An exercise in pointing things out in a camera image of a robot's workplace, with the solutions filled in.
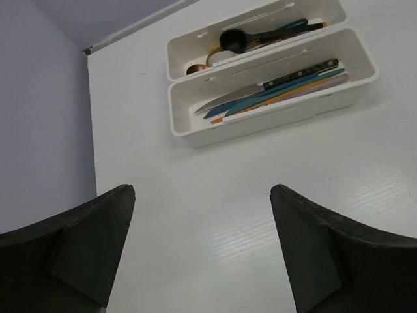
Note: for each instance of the aluminium table edge rail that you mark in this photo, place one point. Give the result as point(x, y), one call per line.
point(147, 21)

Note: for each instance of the white tray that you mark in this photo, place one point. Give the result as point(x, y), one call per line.
point(344, 44)
point(217, 46)

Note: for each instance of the white far tray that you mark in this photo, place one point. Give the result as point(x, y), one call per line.
point(217, 46)

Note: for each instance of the white near tray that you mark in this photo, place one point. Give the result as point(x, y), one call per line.
point(344, 44)

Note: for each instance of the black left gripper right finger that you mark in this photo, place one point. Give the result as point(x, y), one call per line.
point(336, 264)

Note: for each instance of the orange plastic knife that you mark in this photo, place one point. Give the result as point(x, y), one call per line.
point(221, 118)

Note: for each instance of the steel knife pink handle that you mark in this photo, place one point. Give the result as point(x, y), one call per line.
point(307, 89)

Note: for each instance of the black spoon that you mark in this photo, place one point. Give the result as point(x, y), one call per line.
point(238, 40)

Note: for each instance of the teal plastic knife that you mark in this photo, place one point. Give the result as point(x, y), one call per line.
point(253, 101)

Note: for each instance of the steel knife dark marbled handle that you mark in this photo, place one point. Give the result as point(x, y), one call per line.
point(255, 88)

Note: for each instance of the blue plastic knife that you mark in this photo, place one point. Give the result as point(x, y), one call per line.
point(224, 107)

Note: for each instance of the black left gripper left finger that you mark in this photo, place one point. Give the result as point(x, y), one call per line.
point(68, 262)

